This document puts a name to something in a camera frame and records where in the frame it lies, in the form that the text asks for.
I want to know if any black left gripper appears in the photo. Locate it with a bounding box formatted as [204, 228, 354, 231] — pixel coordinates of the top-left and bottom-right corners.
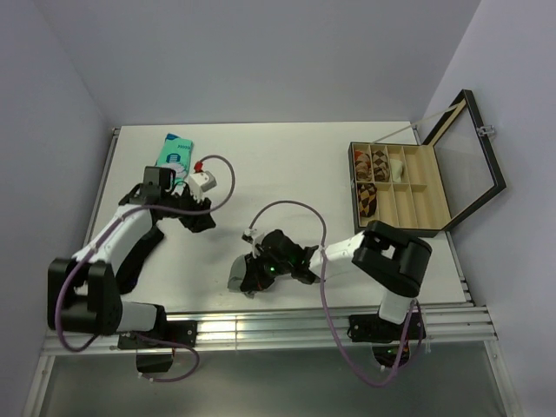
[162, 184, 215, 233]

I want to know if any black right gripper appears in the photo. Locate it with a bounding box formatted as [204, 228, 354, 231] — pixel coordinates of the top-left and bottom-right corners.
[242, 248, 294, 291]

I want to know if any grey sock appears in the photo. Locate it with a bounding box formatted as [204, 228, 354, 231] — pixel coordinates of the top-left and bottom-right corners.
[227, 255, 255, 299]

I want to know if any cream yellow sock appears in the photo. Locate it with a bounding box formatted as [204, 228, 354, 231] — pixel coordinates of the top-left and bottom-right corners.
[389, 159, 404, 183]

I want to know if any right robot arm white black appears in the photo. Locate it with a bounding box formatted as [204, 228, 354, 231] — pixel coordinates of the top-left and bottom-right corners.
[227, 221, 432, 339]

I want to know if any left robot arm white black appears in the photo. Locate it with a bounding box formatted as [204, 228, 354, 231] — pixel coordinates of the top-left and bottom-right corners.
[48, 167, 216, 347]

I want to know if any teal patterned sock pair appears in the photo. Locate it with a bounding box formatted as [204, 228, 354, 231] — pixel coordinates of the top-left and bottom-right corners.
[156, 133, 194, 176]

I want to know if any black blue sock pair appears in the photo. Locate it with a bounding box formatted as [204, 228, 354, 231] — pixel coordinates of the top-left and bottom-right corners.
[116, 226, 165, 295]

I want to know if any dark checkered rolled sock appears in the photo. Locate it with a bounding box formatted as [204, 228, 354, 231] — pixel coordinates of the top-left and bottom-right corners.
[357, 182, 377, 218]

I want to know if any orange brown rolled sock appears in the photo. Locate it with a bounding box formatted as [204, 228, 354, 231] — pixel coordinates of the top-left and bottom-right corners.
[354, 150, 373, 182]

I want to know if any brown checkered rolled sock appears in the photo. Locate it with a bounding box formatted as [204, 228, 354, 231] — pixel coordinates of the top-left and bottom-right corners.
[372, 150, 390, 182]

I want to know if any black compartment box with lid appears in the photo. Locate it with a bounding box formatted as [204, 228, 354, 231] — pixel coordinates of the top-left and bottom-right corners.
[347, 89, 506, 237]

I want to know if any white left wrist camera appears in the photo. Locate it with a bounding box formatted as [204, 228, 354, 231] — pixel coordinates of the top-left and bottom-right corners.
[188, 171, 217, 194]

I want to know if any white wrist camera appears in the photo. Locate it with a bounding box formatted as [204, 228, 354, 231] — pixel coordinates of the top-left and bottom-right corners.
[188, 171, 217, 194]
[242, 228, 266, 251]

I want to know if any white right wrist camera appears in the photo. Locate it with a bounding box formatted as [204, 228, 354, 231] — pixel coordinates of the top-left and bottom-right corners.
[242, 228, 266, 251]

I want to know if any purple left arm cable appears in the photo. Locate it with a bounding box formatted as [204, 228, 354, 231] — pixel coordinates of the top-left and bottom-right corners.
[55, 154, 236, 384]

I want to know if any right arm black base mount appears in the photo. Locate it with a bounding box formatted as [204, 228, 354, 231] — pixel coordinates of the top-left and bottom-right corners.
[347, 313, 427, 368]

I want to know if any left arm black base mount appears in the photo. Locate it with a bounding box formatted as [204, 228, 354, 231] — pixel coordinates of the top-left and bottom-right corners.
[116, 320, 200, 381]

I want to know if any aluminium frame rail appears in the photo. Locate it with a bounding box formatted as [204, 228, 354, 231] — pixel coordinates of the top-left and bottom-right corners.
[41, 306, 499, 355]

